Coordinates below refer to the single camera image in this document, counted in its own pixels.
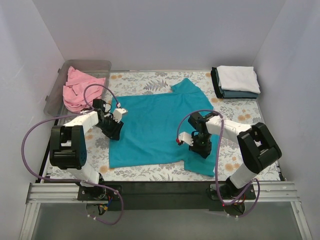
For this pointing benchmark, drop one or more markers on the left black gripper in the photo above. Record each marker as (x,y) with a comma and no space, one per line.
(113,128)

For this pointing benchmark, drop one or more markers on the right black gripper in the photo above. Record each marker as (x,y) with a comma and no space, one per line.
(201,145)

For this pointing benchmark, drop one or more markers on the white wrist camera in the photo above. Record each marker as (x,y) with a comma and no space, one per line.
(185,138)
(118,114)

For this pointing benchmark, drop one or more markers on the aluminium frame rail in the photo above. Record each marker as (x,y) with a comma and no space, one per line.
(66,193)

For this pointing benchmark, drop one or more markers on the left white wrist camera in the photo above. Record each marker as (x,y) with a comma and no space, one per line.
(118,114)

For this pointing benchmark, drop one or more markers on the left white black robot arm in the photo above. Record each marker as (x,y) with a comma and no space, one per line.
(68,150)

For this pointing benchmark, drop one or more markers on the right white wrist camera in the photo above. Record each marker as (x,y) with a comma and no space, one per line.
(185,138)

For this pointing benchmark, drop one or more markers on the floral table mat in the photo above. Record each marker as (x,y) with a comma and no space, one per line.
(157,82)

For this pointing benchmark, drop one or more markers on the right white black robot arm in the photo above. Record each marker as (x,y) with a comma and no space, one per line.
(258,149)

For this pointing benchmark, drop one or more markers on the folded white t shirt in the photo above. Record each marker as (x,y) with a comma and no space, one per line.
(238,78)

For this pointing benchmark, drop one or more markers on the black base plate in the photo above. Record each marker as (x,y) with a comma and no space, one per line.
(155,195)

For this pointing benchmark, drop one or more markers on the pink t shirt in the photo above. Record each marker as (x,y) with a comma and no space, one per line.
(73,90)

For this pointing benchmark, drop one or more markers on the clear plastic bin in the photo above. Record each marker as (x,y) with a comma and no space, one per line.
(54,105)

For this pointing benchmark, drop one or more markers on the teal t shirt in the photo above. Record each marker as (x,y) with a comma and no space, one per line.
(148,136)

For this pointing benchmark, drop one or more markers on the folded grey-blue t shirt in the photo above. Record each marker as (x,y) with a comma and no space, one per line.
(230,94)

